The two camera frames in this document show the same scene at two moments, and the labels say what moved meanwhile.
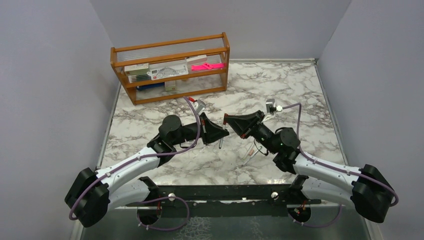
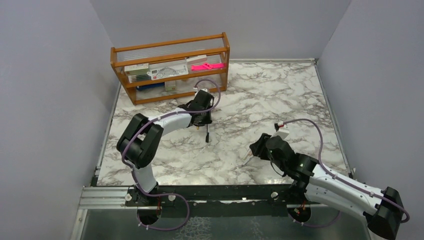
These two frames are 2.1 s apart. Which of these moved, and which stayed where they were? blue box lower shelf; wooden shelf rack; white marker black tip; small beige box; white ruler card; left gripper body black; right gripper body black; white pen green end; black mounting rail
Moved: left gripper body black; white marker black tip; right gripper body black
Stayed: blue box lower shelf; wooden shelf rack; white ruler card; black mounting rail; white pen green end; small beige box
